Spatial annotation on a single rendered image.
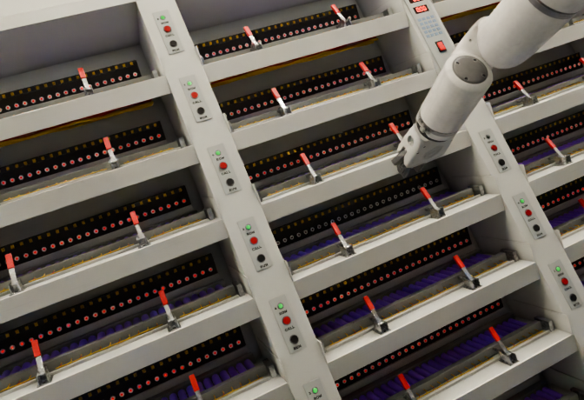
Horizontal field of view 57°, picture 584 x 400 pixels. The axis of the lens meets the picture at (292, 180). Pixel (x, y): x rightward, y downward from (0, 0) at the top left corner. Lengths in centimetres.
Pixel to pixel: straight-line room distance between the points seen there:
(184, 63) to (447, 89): 68
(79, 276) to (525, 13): 96
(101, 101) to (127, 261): 38
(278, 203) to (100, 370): 52
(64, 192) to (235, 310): 45
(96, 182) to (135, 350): 37
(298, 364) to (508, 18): 80
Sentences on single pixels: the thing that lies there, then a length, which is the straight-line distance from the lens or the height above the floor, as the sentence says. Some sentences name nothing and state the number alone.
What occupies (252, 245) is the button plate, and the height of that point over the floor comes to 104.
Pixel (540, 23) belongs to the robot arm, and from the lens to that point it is 83.
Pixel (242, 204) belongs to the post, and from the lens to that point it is 125.
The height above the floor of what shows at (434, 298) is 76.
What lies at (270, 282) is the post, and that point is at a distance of 122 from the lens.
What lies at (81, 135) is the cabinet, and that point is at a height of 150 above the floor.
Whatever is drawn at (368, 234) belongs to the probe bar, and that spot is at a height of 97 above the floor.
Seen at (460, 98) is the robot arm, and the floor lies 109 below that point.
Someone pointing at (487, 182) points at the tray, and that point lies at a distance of 151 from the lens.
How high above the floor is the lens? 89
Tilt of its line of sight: 12 degrees up
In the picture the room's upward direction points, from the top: 24 degrees counter-clockwise
